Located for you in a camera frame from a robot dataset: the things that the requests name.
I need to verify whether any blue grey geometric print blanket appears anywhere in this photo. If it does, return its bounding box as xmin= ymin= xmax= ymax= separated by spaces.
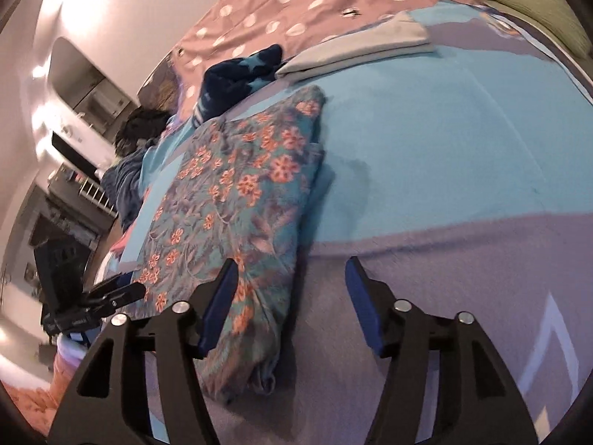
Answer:
xmin=111 ymin=0 xmax=593 ymax=445

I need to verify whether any navy star print garment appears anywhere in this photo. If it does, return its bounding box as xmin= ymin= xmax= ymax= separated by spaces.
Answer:
xmin=192 ymin=44 xmax=284 ymax=128

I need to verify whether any large green pillow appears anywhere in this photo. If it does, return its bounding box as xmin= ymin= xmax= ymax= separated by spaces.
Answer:
xmin=491 ymin=0 xmax=591 ymax=59

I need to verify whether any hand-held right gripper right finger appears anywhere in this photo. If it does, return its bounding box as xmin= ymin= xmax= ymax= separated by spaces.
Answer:
xmin=345 ymin=256 xmax=540 ymax=445

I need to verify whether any floral print garment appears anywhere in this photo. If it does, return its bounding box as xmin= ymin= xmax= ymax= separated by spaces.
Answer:
xmin=120 ymin=86 xmax=327 ymax=404

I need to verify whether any grey folded garment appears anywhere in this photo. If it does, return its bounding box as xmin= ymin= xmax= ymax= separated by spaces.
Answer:
xmin=275 ymin=11 xmax=436 ymax=82

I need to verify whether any coral folded garment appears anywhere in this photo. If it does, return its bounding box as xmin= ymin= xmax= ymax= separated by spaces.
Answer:
xmin=111 ymin=184 xmax=155 ymax=256

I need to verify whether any dark tree print sheet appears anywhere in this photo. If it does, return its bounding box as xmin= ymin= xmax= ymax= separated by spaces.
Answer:
xmin=138 ymin=49 xmax=186 ymax=112

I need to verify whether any white wire rack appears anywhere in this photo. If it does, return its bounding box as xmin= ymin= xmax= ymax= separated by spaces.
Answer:
xmin=76 ymin=178 xmax=119 ymax=216

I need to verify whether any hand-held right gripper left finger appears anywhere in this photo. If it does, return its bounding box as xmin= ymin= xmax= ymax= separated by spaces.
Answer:
xmin=49 ymin=257 xmax=239 ymax=445

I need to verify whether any dark cabinet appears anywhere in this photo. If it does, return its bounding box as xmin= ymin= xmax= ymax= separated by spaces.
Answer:
xmin=28 ymin=190 xmax=103 ymax=246

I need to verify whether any blue fleece blanket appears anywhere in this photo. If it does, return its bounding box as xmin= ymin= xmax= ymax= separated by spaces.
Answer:
xmin=99 ymin=146 xmax=156 ymax=233

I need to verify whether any dark clothes pile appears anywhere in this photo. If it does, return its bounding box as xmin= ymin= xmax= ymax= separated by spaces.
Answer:
xmin=113 ymin=106 xmax=172 ymax=154

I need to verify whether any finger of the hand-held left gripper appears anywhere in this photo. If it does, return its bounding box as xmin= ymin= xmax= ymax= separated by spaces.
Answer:
xmin=95 ymin=273 xmax=135 ymax=292
xmin=86 ymin=282 xmax=146 ymax=310

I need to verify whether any pink polka dot cloth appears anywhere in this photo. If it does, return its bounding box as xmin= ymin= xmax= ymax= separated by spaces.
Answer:
xmin=171 ymin=0 xmax=483 ymax=116

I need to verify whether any orange quilted cloth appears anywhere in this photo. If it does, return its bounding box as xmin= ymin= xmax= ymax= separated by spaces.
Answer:
xmin=0 ymin=334 xmax=66 ymax=432

